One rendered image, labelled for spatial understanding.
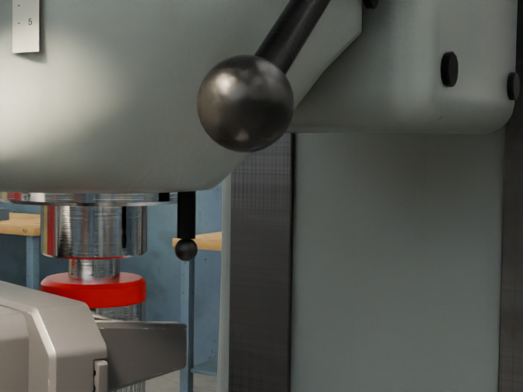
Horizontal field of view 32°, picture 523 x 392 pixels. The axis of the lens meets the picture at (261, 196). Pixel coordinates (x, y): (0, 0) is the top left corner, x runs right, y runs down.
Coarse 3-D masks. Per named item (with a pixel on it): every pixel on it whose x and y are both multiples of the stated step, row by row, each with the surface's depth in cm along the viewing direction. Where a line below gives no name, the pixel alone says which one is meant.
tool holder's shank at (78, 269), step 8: (72, 264) 41; (80, 264) 40; (88, 264) 40; (96, 264) 40; (104, 264) 41; (112, 264) 41; (72, 272) 41; (80, 272) 40; (88, 272) 40; (96, 272) 40; (104, 272) 41; (112, 272) 41; (80, 280) 41; (88, 280) 40; (96, 280) 40; (104, 280) 41
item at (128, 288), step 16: (48, 288) 40; (64, 288) 39; (80, 288) 39; (96, 288) 39; (112, 288) 40; (128, 288) 40; (144, 288) 41; (96, 304) 39; (112, 304) 40; (128, 304) 40
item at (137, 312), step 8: (136, 304) 40; (144, 304) 41; (96, 312) 39; (104, 312) 39; (112, 312) 40; (120, 312) 40; (128, 312) 40; (136, 312) 41; (144, 312) 41; (128, 320) 40; (136, 320) 41; (144, 320) 41; (136, 384) 41; (144, 384) 42
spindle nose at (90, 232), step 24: (48, 216) 40; (72, 216) 39; (96, 216) 39; (120, 216) 39; (144, 216) 41; (48, 240) 40; (72, 240) 39; (96, 240) 39; (120, 240) 40; (144, 240) 41
